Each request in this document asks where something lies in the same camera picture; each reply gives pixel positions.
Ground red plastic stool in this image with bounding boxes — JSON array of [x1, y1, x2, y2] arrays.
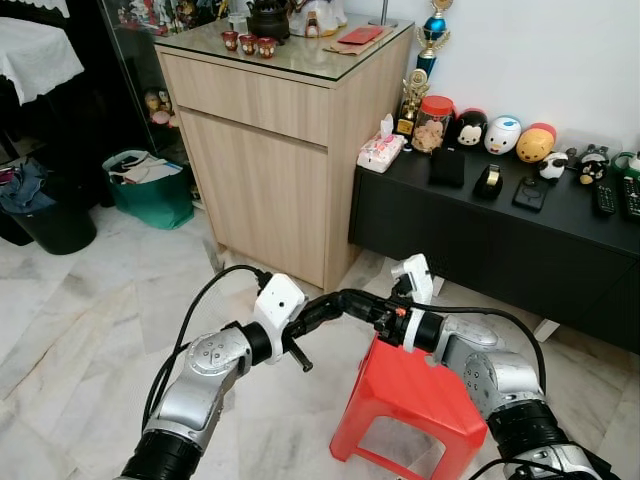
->
[[330, 335, 491, 480]]

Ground black TV console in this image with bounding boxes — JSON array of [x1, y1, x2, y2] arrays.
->
[[348, 140, 640, 353]]

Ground light wooden cabinet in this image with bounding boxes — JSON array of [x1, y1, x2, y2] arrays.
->
[[155, 18, 416, 293]]

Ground pink tissue pack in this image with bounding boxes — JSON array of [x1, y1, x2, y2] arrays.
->
[[357, 115, 408, 174]]

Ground black wallet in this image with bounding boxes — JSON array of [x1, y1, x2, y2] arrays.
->
[[428, 147, 467, 189]]

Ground black tape dispenser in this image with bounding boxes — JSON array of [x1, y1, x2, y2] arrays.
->
[[472, 163, 504, 201]]

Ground clear jar with red lid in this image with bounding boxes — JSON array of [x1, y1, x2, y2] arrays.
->
[[413, 95, 456, 154]]

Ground green storage bag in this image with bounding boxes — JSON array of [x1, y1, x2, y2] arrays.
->
[[103, 150, 196, 231]]

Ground black mouse plush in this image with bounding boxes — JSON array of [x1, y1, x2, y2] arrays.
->
[[452, 108, 489, 151]]

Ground small gold trophy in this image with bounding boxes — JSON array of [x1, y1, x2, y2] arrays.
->
[[397, 68, 431, 138]]

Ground yellow bear plush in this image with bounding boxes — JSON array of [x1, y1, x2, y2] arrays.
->
[[515, 122, 558, 165]]

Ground black remote control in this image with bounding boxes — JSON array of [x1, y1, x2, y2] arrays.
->
[[592, 178, 620, 217], [620, 175, 640, 219]]

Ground black and white figurine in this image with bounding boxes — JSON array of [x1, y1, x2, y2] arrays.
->
[[578, 145, 611, 186]]

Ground pink and yellow plush toy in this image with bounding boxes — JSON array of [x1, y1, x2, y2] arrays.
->
[[145, 90, 183, 128]]

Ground black bucket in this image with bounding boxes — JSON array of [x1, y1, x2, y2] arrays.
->
[[8, 190, 99, 256]]

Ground red envelope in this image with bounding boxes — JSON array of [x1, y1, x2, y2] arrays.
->
[[337, 26, 386, 47]]

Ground metal lamp stand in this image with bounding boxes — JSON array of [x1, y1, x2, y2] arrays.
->
[[366, 0, 398, 28]]

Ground green and white holder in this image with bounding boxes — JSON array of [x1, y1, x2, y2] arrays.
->
[[612, 150, 640, 178]]

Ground white and red figurine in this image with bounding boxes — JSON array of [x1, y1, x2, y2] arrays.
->
[[296, 0, 348, 39]]

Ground blue and gold trophy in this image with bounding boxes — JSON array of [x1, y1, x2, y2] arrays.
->
[[418, 0, 453, 76]]

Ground black teapot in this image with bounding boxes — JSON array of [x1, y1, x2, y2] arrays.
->
[[246, 0, 292, 44]]

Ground blue denim cloth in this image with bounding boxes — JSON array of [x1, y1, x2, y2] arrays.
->
[[0, 158, 58, 216]]

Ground dark glass display cabinet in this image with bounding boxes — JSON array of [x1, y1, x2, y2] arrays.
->
[[98, 0, 251, 206]]

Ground white tablecloth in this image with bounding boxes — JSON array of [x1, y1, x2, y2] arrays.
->
[[0, 15, 86, 106]]

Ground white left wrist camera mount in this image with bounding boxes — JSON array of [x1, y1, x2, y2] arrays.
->
[[252, 272, 307, 338]]

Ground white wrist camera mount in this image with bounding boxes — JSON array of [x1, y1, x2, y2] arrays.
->
[[390, 253, 435, 354], [252, 272, 307, 338]]

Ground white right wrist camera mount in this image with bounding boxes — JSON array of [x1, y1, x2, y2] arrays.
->
[[390, 253, 435, 354]]

